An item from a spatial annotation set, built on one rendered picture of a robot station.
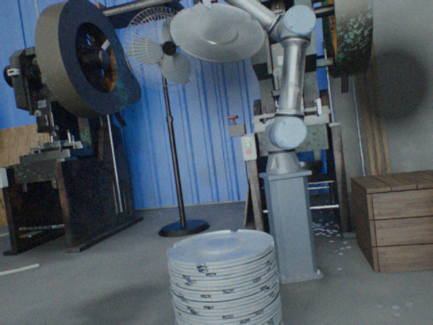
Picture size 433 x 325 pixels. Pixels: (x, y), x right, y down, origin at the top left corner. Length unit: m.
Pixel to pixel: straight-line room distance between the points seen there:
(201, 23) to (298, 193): 0.77
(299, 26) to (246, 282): 0.95
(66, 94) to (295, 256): 1.77
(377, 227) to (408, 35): 2.39
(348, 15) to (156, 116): 2.30
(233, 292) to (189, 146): 2.82
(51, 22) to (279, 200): 1.82
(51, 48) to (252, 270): 2.00
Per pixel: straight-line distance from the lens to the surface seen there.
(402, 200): 1.60
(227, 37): 1.14
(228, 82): 3.57
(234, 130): 2.12
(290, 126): 1.36
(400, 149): 3.60
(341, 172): 2.07
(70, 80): 2.49
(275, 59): 2.31
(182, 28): 1.17
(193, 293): 0.92
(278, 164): 1.50
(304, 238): 1.56
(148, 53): 2.58
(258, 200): 2.09
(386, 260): 1.65
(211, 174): 3.57
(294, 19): 1.44
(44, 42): 2.57
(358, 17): 2.07
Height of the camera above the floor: 0.61
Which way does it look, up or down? 3 degrees down
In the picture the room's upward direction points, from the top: 7 degrees counter-clockwise
